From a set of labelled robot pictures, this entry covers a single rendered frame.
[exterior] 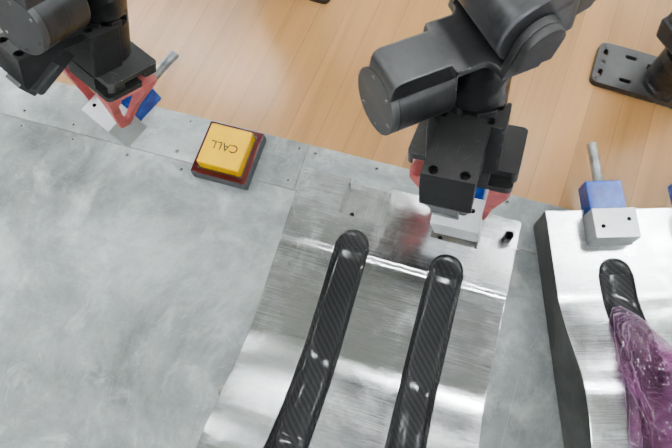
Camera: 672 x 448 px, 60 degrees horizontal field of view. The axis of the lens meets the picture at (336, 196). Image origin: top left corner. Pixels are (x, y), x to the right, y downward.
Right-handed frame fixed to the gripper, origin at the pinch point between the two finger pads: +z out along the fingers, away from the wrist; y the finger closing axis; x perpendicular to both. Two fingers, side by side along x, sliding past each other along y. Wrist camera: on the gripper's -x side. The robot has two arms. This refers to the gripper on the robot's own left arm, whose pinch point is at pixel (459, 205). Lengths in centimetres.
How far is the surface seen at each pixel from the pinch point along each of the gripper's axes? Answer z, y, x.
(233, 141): 4.5, -31.4, 6.7
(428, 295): 8.8, -1.4, -6.2
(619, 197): 6.2, 16.8, 12.2
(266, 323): 9.6, -17.4, -14.6
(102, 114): -3.6, -43.4, -1.2
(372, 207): 6.4, -10.6, 2.4
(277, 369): 10.5, -14.3, -18.8
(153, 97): -3.0, -39.8, 4.2
